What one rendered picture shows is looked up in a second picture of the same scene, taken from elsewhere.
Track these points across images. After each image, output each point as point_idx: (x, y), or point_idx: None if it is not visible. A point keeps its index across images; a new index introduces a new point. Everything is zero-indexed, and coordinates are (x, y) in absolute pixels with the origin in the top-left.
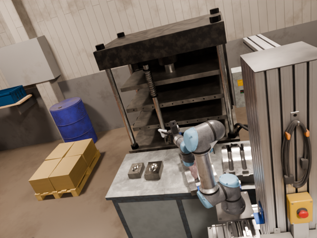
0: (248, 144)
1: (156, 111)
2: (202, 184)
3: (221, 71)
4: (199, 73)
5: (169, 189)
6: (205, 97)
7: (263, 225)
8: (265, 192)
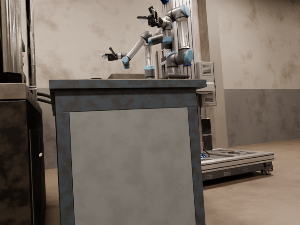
0: None
1: (20, 16)
2: (188, 43)
3: (32, 15)
4: None
5: None
6: (22, 39)
7: (188, 69)
8: (194, 39)
